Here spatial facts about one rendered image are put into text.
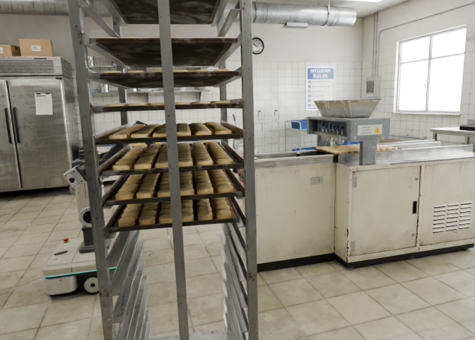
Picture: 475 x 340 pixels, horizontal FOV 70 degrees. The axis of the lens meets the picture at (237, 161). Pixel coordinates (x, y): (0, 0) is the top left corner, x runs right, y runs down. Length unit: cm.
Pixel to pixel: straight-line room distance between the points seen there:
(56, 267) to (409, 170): 267
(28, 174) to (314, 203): 432
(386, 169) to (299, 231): 81
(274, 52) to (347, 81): 176
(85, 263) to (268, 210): 137
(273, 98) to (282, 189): 452
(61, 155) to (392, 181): 453
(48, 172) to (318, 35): 552
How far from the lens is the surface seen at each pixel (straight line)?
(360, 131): 263
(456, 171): 327
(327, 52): 762
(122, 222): 113
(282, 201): 265
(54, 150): 572
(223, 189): 107
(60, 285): 280
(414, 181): 300
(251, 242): 109
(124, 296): 132
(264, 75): 696
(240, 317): 131
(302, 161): 266
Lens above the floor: 132
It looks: 10 degrees down
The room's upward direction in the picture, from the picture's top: 2 degrees counter-clockwise
